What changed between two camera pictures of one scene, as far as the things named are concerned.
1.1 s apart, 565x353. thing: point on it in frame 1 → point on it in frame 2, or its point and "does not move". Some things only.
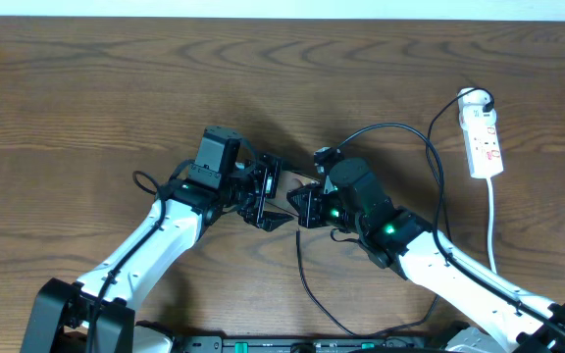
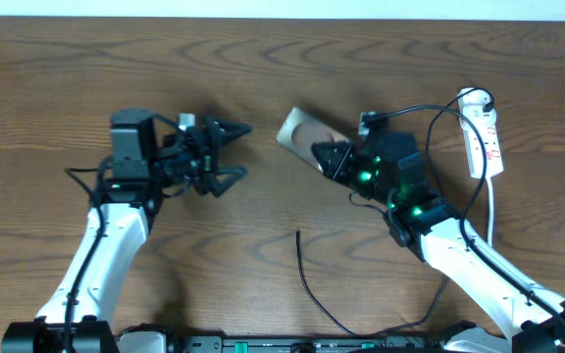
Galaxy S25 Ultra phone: [288, 180] → [301, 130]
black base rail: [283, 343] does not move
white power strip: [480, 134] does not move
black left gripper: [269, 176] → [207, 155]
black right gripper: [308, 213] → [336, 169]
